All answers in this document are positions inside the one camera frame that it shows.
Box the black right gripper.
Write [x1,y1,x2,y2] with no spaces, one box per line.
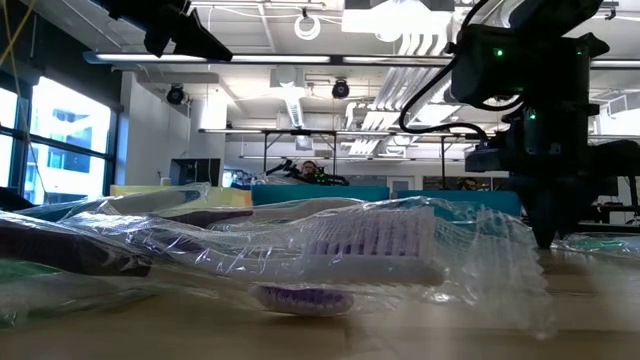
[503,101,602,250]

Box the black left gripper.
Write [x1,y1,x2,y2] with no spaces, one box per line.
[99,0,235,64]

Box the long ceiling light bar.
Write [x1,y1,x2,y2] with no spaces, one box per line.
[83,50,640,70]
[198,127,506,142]

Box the large blue plastic bin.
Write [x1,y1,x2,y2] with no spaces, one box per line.
[397,189,524,216]

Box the black computer monitor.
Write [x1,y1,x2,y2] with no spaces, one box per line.
[168,158,222,188]

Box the yellow plastic bin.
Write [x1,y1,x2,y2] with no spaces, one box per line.
[109,184,253,209]

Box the white ceiling pipe bundle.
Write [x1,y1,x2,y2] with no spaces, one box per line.
[344,29,464,157]

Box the small teal plastic bin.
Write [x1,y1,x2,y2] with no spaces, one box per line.
[251,185,391,207]

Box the green wrapped toothbrush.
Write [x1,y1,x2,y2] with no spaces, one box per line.
[0,258,126,302]

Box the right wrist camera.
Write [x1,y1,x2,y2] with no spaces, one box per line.
[463,146,512,175]

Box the white cable ring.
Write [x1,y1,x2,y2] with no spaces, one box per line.
[293,13,322,42]

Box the white ventilation duct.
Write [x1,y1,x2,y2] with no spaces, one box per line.
[272,67,307,130]

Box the black workstation frame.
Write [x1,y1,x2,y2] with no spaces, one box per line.
[261,128,338,188]
[439,132,507,188]

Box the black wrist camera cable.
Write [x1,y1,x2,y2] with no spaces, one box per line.
[398,0,494,144]

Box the yellow cable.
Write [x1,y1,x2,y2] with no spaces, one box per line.
[0,0,49,201]

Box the dark window frame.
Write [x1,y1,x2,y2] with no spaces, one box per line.
[0,69,119,206]

